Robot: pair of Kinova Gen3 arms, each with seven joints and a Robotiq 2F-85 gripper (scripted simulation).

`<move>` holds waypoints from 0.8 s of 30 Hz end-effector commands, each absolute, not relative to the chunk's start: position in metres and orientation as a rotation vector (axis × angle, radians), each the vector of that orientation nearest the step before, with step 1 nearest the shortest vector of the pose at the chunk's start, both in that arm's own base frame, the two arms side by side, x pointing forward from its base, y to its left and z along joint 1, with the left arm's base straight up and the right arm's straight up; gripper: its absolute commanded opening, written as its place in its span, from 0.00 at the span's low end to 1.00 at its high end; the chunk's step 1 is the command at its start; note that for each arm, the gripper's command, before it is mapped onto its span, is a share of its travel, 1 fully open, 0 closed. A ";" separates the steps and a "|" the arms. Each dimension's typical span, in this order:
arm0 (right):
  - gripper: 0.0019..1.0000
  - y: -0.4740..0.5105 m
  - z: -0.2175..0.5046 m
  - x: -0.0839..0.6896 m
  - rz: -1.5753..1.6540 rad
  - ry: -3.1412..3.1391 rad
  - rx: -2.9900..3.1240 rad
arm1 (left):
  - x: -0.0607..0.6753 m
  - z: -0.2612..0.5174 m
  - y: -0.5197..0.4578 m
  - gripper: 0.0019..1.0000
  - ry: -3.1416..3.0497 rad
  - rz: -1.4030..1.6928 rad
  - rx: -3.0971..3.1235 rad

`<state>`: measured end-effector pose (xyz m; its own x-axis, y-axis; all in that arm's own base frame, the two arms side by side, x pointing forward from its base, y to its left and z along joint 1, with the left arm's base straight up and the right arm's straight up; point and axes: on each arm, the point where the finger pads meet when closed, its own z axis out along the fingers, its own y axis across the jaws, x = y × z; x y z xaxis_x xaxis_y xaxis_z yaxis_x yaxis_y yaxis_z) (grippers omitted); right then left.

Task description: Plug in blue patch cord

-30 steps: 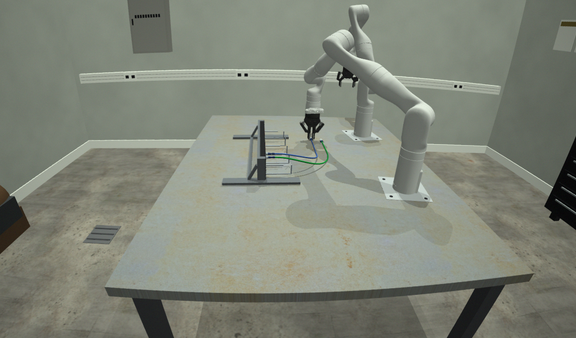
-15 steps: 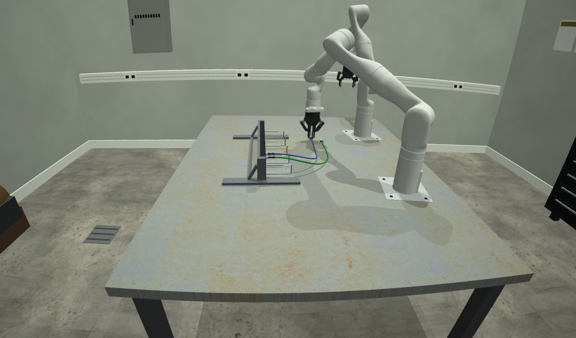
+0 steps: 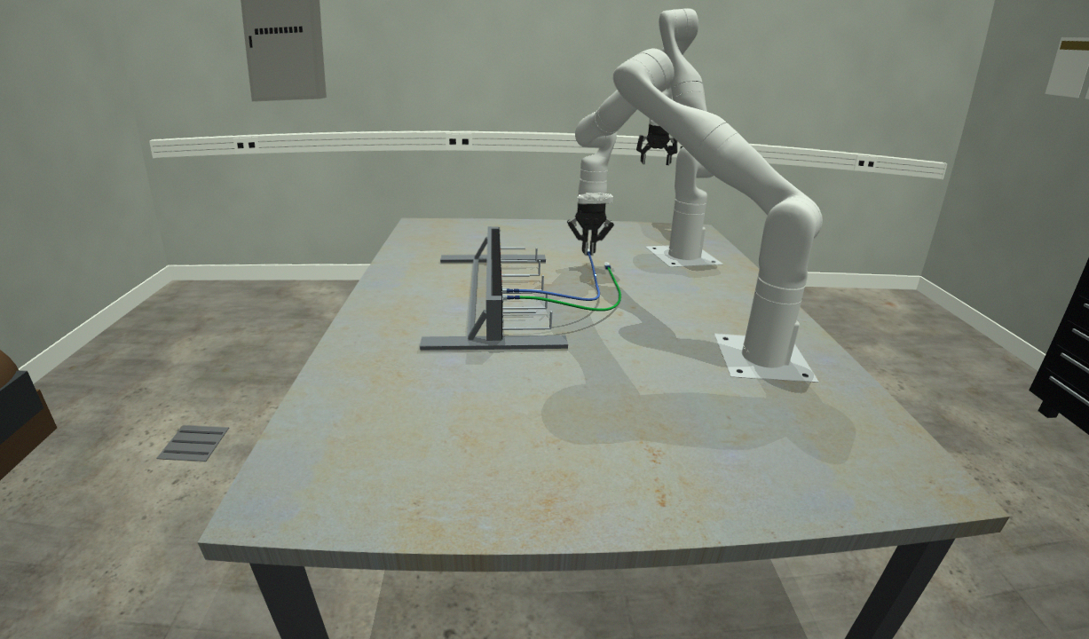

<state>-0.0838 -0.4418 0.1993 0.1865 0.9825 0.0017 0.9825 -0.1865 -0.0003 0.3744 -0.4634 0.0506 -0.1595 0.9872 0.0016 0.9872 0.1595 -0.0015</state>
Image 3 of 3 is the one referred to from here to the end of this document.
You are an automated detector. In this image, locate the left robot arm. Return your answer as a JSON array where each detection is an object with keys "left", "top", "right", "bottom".
[{"left": 575, "top": 49, "right": 823, "bottom": 368}]

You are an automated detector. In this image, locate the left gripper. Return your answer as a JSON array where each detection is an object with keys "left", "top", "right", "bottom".
[{"left": 567, "top": 202, "right": 614, "bottom": 256}]

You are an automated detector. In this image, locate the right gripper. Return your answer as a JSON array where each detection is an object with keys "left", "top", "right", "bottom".
[{"left": 636, "top": 124, "right": 677, "bottom": 165}]

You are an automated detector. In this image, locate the black network patch panel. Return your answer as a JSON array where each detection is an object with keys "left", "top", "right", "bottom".
[{"left": 420, "top": 226, "right": 568, "bottom": 351}]

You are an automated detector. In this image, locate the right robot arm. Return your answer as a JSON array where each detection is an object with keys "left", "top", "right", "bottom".
[{"left": 659, "top": 9, "right": 713, "bottom": 260}]

